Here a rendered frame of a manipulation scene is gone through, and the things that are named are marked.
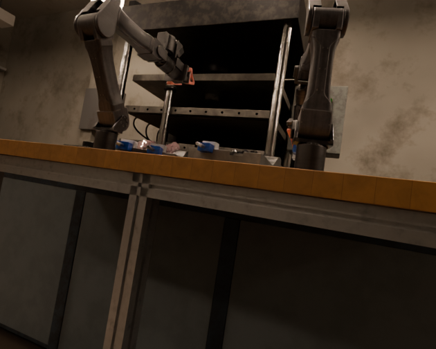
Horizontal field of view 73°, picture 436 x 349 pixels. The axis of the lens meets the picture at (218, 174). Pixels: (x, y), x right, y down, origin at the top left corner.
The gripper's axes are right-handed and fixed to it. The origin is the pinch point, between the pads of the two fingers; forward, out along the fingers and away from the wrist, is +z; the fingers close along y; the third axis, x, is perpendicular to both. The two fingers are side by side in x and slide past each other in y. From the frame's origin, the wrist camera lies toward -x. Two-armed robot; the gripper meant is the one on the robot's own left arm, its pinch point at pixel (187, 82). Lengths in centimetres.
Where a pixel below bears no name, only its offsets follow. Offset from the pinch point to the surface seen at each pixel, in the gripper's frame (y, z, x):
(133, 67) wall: 353, 328, -191
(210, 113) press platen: 21, 63, -8
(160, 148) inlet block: -9.3, -22.1, 33.7
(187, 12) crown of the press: 43, 50, -73
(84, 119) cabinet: 425, 302, -72
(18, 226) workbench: 59, -19, 73
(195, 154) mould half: -18.6, -14.2, 33.1
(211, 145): -24.8, -15.6, 30.0
